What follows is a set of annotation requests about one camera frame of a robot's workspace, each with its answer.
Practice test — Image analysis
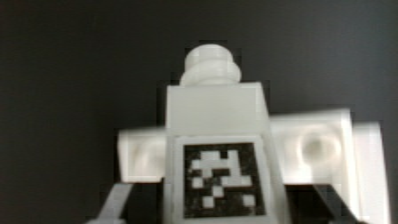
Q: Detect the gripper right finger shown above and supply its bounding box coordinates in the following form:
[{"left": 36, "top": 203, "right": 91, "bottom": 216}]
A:
[{"left": 286, "top": 184, "right": 363, "bottom": 224}]

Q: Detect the white square table top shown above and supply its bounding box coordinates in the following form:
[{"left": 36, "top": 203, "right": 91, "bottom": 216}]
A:
[{"left": 117, "top": 109, "right": 391, "bottom": 224}]

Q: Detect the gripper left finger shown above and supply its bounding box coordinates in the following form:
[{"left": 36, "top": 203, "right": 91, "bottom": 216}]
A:
[{"left": 87, "top": 183, "right": 164, "bottom": 224}]

